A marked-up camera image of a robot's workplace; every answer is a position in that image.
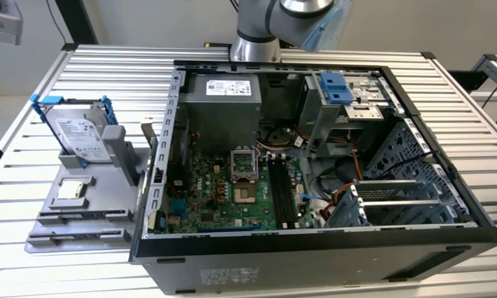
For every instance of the black table connector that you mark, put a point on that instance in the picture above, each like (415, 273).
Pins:
(465, 80)

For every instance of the CPU socket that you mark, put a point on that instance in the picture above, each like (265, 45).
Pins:
(245, 193)

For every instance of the hard disk in blue carrier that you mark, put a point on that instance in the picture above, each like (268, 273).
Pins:
(79, 136)

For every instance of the blue expansion slot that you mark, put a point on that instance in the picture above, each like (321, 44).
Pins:
(232, 228)

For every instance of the metal drive bay cage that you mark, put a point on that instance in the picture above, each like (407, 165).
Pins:
(327, 130)

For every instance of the metal disk bay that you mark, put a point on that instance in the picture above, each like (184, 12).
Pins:
(397, 203)

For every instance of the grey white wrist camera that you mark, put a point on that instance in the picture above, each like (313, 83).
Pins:
(1, 18)

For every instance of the blue plastic drive latch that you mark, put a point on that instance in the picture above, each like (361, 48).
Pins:
(333, 85)

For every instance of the open black PC case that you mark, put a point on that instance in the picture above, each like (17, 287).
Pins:
(273, 264)

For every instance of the black case latch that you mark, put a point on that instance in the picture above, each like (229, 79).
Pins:
(159, 175)

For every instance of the grey power supply unit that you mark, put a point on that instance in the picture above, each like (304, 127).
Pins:
(219, 124)

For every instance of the blue RAM stick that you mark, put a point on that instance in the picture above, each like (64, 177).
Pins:
(87, 214)
(79, 233)

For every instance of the yellow black plug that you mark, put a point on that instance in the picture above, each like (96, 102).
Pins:
(209, 45)

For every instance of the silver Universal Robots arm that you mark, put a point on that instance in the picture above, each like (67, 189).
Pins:
(252, 18)

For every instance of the green motherboard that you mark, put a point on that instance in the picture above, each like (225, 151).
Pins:
(207, 205)

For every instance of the silver CPU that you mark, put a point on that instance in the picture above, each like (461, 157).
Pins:
(71, 189)

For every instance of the black plastic fan shroud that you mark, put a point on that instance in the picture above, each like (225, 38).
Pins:
(184, 161)

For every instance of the grey plastic parts rack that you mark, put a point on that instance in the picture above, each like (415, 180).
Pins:
(108, 192)

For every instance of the black table corner cap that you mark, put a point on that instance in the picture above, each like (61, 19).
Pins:
(427, 55)
(71, 47)

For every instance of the black vertical frame post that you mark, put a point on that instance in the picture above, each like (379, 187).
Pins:
(80, 21)

